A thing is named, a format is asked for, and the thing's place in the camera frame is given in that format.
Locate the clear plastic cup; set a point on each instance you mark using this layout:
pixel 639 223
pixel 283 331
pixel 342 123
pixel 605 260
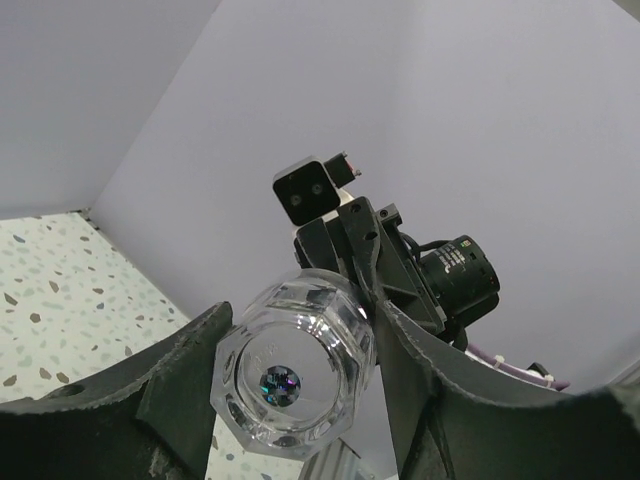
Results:
pixel 288 378

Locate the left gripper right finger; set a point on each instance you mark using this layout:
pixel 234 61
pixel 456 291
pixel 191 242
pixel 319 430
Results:
pixel 454 418

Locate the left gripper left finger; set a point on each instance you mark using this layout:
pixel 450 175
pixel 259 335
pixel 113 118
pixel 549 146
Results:
pixel 146 417

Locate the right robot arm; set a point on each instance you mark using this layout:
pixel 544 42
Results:
pixel 443 286

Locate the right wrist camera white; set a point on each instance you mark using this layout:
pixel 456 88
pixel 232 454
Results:
pixel 312 187

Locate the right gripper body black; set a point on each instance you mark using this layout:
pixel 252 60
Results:
pixel 322 244

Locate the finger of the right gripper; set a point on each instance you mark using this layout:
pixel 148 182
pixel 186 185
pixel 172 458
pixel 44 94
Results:
pixel 372 258

